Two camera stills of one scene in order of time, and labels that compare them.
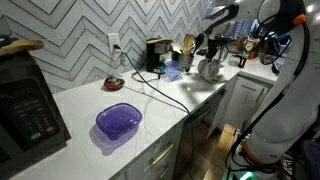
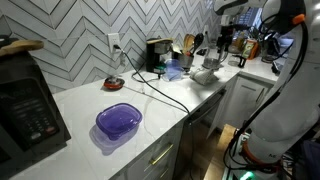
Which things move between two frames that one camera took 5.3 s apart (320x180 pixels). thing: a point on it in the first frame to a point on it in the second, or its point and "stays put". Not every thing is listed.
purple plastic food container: x=118 y=119 stays put
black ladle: x=199 y=41 stays put
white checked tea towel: x=208 y=70 to x=203 y=77
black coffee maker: x=155 y=47 stays put
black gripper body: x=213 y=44 to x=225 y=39
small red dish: x=113 y=83 stays put
